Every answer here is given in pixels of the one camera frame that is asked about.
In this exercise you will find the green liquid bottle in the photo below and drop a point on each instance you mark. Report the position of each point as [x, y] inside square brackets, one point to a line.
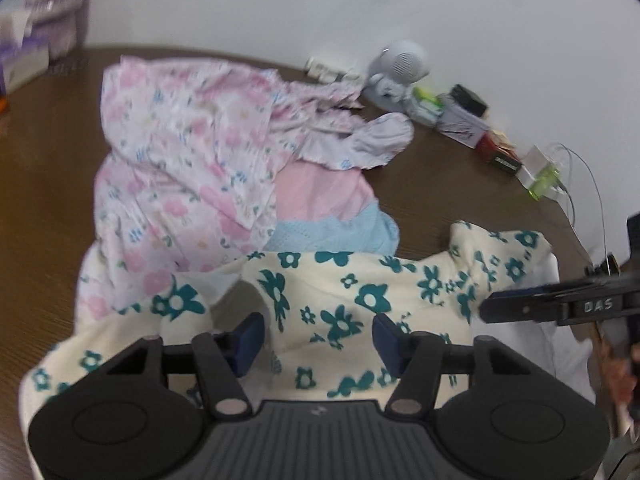
[545, 182]

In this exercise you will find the dark flat card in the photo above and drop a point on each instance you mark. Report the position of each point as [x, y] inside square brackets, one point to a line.
[67, 66]

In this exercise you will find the white robot speaker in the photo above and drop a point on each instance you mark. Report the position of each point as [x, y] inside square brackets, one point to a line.
[395, 72]

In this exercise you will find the plain pink garment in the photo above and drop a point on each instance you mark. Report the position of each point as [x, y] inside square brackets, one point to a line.
[320, 190]

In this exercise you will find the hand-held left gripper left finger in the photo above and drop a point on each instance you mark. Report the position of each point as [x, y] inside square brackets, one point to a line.
[247, 342]

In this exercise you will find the purple tissue box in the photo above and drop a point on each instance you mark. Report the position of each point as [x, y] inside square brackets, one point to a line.
[22, 50]

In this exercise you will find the pink floral garment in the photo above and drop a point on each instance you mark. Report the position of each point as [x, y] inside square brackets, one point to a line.
[190, 160]

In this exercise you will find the light blue garment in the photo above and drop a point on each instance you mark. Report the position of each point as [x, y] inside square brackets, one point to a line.
[350, 232]

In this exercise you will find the white power strip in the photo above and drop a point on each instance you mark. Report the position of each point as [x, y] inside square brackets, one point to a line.
[561, 191]

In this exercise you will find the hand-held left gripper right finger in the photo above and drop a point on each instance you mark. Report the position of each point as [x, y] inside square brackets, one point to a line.
[387, 345]

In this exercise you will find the black power adapter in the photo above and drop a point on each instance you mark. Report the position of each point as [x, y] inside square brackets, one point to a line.
[469, 100]

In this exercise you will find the lilac ruffled garment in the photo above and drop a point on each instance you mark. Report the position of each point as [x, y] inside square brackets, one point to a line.
[370, 140]

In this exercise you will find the pink fuzzy vase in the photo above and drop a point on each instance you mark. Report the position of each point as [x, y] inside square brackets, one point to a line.
[55, 5]

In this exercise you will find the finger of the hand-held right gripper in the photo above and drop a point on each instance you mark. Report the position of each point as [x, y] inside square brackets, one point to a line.
[520, 310]
[515, 292]

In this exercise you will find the small tan box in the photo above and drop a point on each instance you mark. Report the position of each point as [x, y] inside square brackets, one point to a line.
[501, 141]

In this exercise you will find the dark red box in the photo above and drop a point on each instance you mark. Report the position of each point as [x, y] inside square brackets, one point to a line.
[500, 160]

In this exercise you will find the white charger block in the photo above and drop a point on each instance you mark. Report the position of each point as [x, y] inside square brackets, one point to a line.
[532, 162]

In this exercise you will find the stack of green boxes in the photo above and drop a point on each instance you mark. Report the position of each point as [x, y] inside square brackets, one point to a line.
[427, 106]

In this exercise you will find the small orange wrapper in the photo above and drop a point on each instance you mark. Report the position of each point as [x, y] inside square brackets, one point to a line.
[3, 106]

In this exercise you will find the white plug strip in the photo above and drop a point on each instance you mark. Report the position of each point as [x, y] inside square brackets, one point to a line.
[330, 70]

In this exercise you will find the grey tin box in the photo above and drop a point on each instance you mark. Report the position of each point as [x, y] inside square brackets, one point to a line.
[462, 127]

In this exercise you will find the cream garment with teal flowers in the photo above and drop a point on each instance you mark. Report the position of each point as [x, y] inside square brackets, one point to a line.
[350, 280]

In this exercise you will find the person's right hand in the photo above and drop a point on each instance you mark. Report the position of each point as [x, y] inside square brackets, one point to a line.
[615, 375]

